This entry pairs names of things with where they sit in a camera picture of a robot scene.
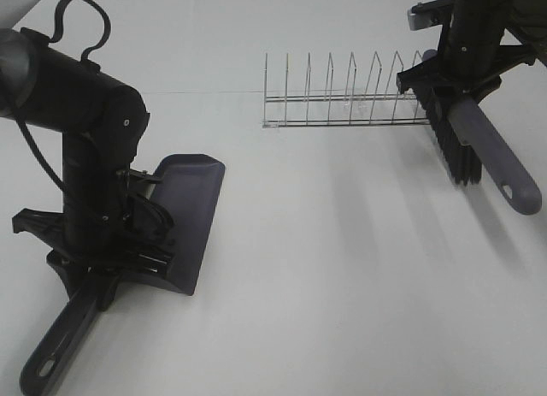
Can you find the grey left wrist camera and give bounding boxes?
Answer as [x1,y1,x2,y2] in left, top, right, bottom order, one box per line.
[129,168,162,198]

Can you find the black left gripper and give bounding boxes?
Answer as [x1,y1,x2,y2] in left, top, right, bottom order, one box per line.
[12,209,174,311]

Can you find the purple hand brush black bristles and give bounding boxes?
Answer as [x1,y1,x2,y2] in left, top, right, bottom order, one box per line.
[418,95,542,215]

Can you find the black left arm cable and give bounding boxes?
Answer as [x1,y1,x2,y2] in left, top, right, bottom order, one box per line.
[8,0,176,247]

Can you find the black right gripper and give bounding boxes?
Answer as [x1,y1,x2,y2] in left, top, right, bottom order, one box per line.
[397,44,537,122]

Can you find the metal wire dish rack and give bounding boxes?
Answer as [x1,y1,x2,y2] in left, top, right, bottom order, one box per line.
[262,50,428,128]

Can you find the purple plastic dustpan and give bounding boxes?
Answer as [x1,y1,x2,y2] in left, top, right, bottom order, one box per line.
[19,154,225,395]

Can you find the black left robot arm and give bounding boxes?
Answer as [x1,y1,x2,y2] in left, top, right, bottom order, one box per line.
[1,28,174,310]

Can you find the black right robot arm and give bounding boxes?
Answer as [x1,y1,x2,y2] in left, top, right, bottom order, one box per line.
[397,0,535,125]

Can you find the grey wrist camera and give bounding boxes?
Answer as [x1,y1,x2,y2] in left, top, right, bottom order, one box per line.
[129,168,162,198]
[407,0,455,31]

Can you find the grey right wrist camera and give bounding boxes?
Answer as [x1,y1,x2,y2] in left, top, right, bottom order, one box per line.
[407,0,455,31]

